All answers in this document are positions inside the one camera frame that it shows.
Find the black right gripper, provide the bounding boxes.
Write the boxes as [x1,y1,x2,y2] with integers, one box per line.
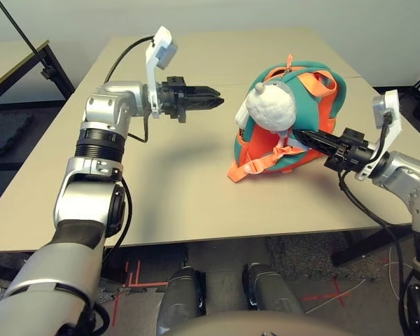
[295,128,377,174]

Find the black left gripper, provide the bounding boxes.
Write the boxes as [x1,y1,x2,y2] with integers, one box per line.
[157,75,225,123]

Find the teal orange backpack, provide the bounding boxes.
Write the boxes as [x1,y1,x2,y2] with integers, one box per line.
[226,54,349,184]

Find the grey white plush keychain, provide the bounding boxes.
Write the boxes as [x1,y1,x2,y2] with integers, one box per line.
[244,79,298,134]

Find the black table base foot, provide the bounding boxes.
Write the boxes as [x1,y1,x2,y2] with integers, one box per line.
[0,251,32,277]
[330,227,412,269]

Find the grey robot right leg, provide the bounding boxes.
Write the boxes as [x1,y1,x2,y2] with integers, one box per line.
[242,262,305,316]

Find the grey robot leg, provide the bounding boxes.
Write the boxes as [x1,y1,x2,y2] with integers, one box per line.
[157,265,207,336]
[242,262,305,316]

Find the thin black pole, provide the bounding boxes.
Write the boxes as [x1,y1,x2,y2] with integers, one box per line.
[0,0,57,76]

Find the grey robot torso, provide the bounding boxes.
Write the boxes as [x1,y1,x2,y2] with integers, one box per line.
[160,309,337,336]

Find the black framed side table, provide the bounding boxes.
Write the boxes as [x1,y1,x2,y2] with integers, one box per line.
[0,39,76,113]

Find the grey robot left leg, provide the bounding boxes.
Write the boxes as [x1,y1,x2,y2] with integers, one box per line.
[157,265,207,336]

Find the black foam floor mat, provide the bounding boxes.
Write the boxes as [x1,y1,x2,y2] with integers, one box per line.
[0,111,34,165]

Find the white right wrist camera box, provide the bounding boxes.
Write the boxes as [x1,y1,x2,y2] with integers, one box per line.
[355,89,404,181]

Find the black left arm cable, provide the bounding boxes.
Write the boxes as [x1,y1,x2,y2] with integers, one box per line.
[104,36,155,143]

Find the white floor cable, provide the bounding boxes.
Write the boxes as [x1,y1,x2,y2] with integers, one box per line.
[306,278,368,314]

